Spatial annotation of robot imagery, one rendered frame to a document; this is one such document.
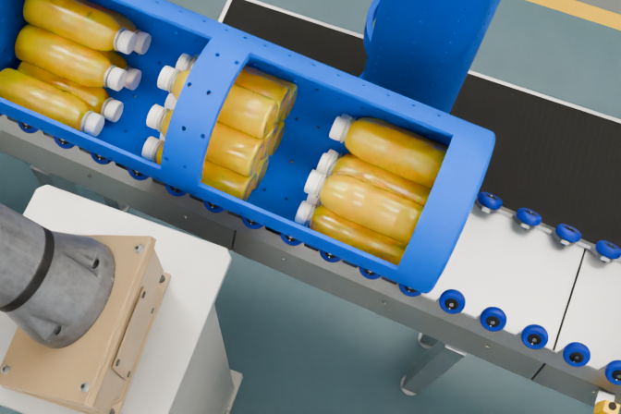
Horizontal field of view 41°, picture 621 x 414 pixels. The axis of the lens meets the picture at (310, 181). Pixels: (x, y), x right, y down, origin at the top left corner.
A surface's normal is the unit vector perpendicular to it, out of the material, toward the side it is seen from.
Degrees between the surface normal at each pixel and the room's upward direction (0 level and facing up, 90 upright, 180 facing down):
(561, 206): 0
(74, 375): 41
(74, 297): 34
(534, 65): 0
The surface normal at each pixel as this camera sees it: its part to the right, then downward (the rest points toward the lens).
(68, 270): 0.58, -0.30
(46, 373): -0.58, -0.47
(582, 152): 0.05, -0.37
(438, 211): -0.12, 0.03
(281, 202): 0.22, -0.72
